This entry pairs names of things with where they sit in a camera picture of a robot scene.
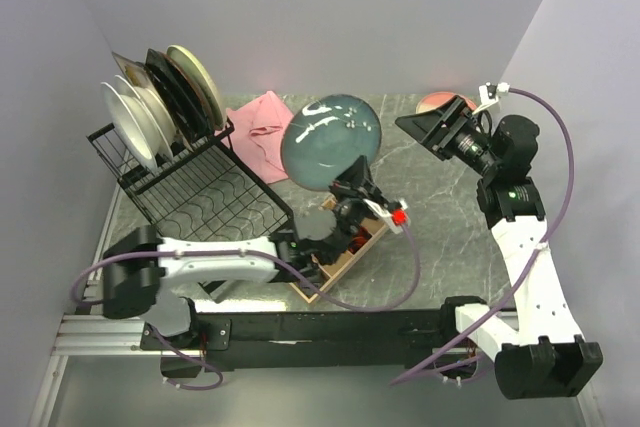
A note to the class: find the black ribbed plate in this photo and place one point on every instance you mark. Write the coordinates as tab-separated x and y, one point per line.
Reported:
166	86

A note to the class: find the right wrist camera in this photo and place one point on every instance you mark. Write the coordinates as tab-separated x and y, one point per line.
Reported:
490	96

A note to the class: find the white deep plate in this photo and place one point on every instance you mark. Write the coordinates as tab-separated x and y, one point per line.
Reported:
134	126

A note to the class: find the wooden compartment tray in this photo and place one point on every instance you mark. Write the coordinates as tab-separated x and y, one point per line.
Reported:
331	274

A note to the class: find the square patterned glass plate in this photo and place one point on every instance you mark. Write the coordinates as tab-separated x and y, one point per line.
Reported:
134	71

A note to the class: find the pink folded cloth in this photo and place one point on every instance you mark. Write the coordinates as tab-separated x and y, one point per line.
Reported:
259	128

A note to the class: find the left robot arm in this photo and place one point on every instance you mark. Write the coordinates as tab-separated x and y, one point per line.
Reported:
143	268

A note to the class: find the black wire dish rack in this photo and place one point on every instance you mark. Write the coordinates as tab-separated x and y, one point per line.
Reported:
204	193

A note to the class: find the white round plate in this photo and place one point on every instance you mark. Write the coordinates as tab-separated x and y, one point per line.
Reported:
156	113

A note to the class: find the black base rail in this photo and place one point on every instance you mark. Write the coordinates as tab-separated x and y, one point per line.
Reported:
245	340

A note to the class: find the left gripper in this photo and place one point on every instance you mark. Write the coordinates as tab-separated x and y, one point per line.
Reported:
358	183

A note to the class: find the pale green plate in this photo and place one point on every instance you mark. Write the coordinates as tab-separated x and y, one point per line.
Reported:
192	66

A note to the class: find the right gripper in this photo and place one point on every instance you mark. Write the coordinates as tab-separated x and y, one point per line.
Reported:
427	128

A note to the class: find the pink and cream plate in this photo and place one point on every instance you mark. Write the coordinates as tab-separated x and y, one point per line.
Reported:
435	100

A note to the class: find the teal glazed plate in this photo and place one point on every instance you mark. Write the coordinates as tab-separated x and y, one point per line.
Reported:
326	137

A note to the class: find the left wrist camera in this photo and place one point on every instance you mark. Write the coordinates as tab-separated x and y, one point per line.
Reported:
393	215

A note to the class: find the brown rimmed dark plate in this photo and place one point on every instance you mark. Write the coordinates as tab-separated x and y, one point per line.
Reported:
191	98

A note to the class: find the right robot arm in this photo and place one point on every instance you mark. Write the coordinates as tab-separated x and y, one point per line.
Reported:
535	344

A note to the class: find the orange and black rolled tie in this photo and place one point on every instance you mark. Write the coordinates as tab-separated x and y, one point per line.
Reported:
359	241

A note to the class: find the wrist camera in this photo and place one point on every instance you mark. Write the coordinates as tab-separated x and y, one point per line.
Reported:
490	96
393	215

